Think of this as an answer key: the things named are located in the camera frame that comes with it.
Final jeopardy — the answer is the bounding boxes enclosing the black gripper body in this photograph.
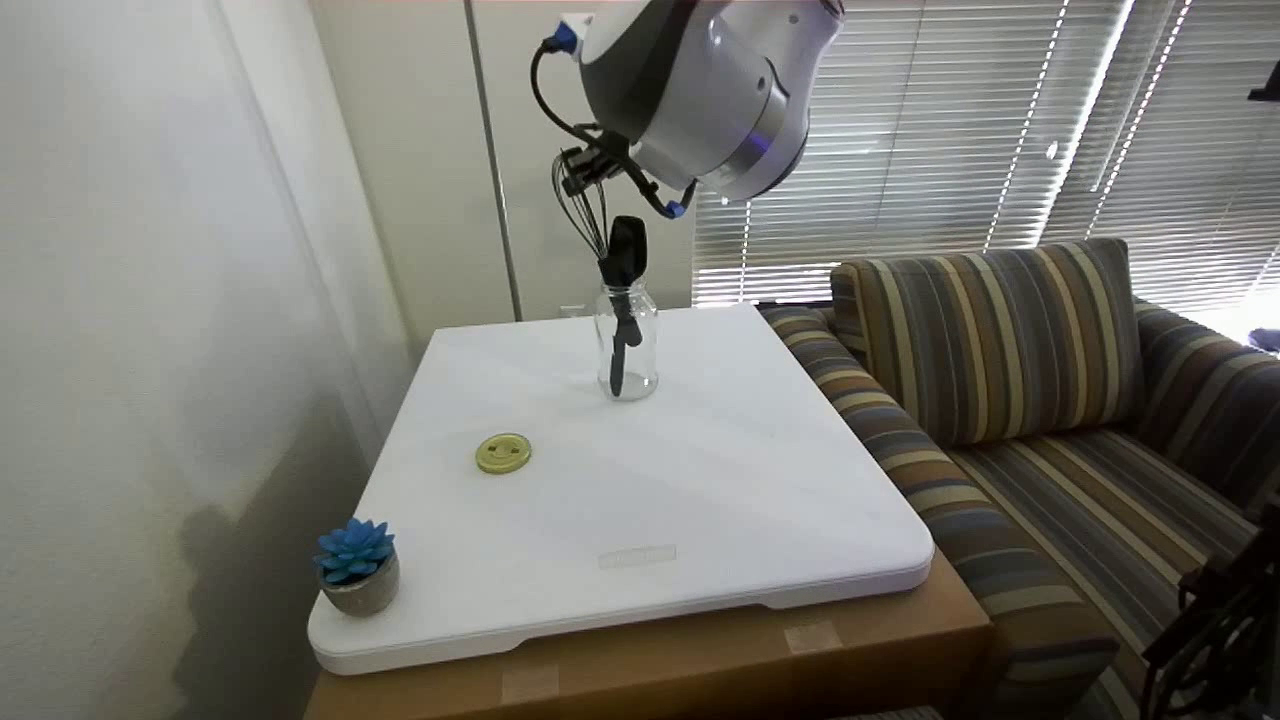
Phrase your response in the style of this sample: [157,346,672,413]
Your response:
[555,130,667,212]

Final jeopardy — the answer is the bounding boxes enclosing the dark blue spatula spoon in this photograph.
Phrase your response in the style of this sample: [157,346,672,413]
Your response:
[600,215,647,395]

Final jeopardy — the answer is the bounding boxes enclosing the black wire whisk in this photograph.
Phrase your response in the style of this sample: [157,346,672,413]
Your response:
[555,187,606,266]

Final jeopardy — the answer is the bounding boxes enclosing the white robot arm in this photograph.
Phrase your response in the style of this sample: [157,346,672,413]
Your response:
[526,0,842,218]

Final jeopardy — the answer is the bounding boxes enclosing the clear glass jar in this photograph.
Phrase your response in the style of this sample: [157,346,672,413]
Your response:
[594,283,661,402]

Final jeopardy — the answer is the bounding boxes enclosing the yellow jar lid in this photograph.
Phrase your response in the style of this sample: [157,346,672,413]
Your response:
[475,432,531,477]

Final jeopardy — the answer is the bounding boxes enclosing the white corner pipe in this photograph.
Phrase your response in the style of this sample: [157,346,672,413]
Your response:
[462,0,523,321]

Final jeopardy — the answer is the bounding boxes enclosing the white window blinds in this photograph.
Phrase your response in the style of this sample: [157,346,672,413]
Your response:
[690,0,1280,334]

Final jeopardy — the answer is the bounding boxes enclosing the blue spiky ball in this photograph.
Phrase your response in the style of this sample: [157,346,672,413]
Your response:
[314,520,398,615]

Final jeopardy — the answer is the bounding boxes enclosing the striped armchair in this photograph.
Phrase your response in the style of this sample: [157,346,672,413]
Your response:
[764,238,1280,720]

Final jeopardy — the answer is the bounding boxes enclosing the black metal rack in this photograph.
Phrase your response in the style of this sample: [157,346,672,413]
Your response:
[1140,509,1280,720]

